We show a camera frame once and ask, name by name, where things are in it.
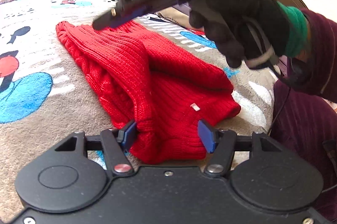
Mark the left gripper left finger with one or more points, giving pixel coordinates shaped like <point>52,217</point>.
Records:
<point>115,144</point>

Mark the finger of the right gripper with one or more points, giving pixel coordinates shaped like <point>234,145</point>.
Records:
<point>120,15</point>

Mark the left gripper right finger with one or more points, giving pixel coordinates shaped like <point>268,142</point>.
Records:
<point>220,145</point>

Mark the red knit sweater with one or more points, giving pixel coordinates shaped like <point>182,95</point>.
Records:
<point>139,75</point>

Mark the maroon sleeved right forearm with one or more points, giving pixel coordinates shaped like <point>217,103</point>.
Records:
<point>312,51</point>

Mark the black gloved right hand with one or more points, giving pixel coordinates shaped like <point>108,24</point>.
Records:
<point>225,23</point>

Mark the purple and cream garment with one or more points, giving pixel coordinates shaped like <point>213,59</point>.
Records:
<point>178,14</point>

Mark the Mickey Mouse bed blanket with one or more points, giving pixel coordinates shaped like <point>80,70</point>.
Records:
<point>48,97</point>

